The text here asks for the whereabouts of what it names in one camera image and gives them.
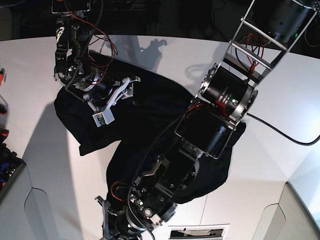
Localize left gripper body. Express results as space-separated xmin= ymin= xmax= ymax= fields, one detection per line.
xmin=95 ymin=195 xmax=165 ymax=240

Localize orange black tool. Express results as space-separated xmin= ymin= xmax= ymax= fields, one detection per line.
xmin=0 ymin=68 xmax=6 ymax=85

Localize grey panel at right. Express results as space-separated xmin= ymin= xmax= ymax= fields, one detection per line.
xmin=252 ymin=182 xmax=320 ymax=240

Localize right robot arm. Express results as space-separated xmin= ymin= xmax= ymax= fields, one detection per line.
xmin=51 ymin=0 xmax=141 ymax=114

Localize printed paper sheet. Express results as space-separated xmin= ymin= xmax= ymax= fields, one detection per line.
xmin=168 ymin=224 xmax=230 ymax=240

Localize black t-shirt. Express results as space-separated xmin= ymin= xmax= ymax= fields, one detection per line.
xmin=53 ymin=51 xmax=247 ymax=205

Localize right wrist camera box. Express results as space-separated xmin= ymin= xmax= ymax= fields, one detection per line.
xmin=92 ymin=108 xmax=115 ymax=128

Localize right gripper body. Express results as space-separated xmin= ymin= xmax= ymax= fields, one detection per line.
xmin=82 ymin=75 xmax=141 ymax=113

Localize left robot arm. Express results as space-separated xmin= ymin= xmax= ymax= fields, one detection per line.
xmin=97 ymin=0 xmax=320 ymax=240

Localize grey bin at left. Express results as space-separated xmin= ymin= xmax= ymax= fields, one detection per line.
xmin=0 ymin=143 xmax=61 ymax=240

